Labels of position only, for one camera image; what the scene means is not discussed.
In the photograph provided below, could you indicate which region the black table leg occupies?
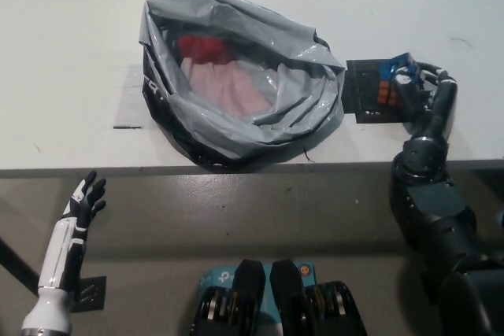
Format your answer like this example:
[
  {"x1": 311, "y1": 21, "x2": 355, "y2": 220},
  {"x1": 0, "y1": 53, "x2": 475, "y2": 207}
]
[{"x1": 0, "y1": 237, "x2": 40, "y2": 297}]

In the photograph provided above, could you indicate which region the rubik's cube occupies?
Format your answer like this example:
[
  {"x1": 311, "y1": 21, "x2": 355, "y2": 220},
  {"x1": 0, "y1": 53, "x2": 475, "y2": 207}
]
[{"x1": 376, "y1": 52, "x2": 418, "y2": 107}]

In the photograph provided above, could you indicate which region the grey black plastic bag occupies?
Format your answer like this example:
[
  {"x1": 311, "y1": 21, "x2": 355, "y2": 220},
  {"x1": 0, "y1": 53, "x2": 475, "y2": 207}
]
[{"x1": 138, "y1": 0, "x2": 347, "y2": 172}]

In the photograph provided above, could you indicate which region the black floor tape marker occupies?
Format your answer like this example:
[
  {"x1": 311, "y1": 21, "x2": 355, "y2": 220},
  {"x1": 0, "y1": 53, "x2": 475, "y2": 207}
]
[{"x1": 70, "y1": 275, "x2": 107, "y2": 312}]

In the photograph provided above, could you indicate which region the clear tape patch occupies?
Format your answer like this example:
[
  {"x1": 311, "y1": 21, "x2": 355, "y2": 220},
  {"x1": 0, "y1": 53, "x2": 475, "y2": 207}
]
[{"x1": 112, "y1": 66, "x2": 166, "y2": 131}]

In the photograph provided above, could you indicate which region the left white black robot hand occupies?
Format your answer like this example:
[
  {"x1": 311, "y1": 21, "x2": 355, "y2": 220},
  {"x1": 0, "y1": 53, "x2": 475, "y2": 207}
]
[{"x1": 37, "y1": 170, "x2": 108, "y2": 300}]

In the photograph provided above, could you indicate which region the teal printed torso box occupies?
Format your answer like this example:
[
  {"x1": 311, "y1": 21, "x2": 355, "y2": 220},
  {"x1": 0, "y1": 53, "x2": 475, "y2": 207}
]
[{"x1": 198, "y1": 260, "x2": 316, "y2": 319}]

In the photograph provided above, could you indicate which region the red cloth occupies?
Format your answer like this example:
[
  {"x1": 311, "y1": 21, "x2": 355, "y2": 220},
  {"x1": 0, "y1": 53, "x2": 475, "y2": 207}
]
[{"x1": 176, "y1": 35, "x2": 232, "y2": 66}]

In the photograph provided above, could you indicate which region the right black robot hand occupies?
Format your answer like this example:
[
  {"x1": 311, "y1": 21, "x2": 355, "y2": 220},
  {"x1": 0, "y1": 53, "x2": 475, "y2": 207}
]
[{"x1": 391, "y1": 61, "x2": 460, "y2": 143}]

